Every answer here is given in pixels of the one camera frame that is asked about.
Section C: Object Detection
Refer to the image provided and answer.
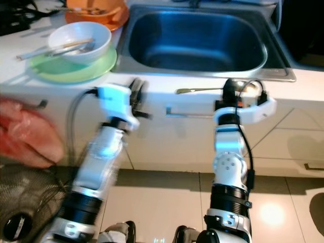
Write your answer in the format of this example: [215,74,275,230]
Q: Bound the white ceramic bowl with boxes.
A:
[47,21,112,64]

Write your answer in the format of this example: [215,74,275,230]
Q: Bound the metal spoon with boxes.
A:
[176,78,259,95]

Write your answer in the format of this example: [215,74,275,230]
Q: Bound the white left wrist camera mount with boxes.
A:
[97,84,140,130]

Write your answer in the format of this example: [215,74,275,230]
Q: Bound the green plate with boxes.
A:
[29,48,118,84]

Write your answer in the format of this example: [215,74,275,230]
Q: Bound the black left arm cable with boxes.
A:
[68,89,102,173]

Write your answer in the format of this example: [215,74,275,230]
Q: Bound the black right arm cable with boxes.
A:
[235,79,266,193]

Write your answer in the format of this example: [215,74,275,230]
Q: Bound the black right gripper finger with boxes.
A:
[224,78,241,99]

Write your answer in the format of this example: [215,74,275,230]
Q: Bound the robot leg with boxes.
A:
[172,225,206,243]
[99,220,137,243]

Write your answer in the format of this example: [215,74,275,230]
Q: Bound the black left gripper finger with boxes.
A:
[129,77,145,99]

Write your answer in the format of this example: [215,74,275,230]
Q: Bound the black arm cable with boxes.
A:
[235,79,266,193]
[68,89,102,173]

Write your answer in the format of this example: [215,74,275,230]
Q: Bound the stainless steel sink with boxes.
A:
[115,4,297,83]

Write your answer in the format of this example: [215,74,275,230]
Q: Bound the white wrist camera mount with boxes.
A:
[213,94,277,127]
[97,84,140,130]

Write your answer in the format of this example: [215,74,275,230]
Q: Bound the white kitchen cabinet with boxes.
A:
[0,91,324,178]

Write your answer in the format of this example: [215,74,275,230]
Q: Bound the robot right leg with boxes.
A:
[172,225,206,243]

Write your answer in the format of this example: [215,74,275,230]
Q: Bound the black floor fan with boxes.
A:
[0,165,76,243]

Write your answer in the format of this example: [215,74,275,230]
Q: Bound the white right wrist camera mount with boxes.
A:
[213,94,277,127]

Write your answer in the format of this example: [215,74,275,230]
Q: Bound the robot left leg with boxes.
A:
[99,220,137,243]

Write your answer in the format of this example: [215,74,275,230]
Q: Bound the red plastic bag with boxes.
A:
[0,99,65,169]

